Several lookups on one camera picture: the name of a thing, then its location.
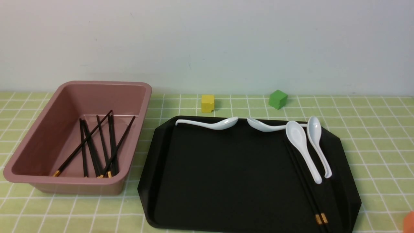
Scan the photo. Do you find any yellow cube block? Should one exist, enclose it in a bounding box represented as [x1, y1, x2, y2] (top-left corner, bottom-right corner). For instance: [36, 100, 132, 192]
[201, 94, 215, 113]

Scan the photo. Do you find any white spoon far left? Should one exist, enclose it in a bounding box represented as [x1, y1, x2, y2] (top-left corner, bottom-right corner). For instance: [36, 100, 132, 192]
[175, 117, 239, 131]

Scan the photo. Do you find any white spoon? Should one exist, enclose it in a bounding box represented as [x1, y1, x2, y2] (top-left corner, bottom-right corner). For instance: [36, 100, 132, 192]
[175, 117, 239, 131]
[307, 116, 332, 179]
[247, 117, 308, 133]

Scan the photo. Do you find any white spoon middle back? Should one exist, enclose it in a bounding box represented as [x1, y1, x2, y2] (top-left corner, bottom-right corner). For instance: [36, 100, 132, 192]
[247, 117, 308, 133]

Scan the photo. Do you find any black plastic tray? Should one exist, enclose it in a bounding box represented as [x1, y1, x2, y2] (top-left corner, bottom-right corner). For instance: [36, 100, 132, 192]
[137, 116, 361, 233]

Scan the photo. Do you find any green cube block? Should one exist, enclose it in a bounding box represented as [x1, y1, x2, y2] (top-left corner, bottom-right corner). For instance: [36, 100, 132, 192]
[268, 90, 288, 110]

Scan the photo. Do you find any white spoon facing up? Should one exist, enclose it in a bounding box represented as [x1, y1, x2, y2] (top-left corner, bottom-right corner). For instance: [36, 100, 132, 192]
[286, 121, 322, 184]

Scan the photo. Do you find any black chopstick in bin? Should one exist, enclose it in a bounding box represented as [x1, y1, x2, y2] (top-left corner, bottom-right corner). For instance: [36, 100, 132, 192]
[85, 120, 105, 178]
[82, 120, 103, 178]
[108, 115, 118, 177]
[96, 115, 112, 178]
[79, 118, 89, 177]

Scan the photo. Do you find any white spoon far right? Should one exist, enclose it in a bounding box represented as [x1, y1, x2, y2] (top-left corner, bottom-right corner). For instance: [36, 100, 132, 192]
[307, 116, 332, 179]

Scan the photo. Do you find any pink plastic bin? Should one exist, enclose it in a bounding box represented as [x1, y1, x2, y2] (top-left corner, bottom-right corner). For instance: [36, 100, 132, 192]
[3, 81, 152, 195]

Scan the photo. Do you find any orange object at corner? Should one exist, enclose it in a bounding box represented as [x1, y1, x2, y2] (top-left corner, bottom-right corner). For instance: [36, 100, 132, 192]
[403, 211, 414, 233]

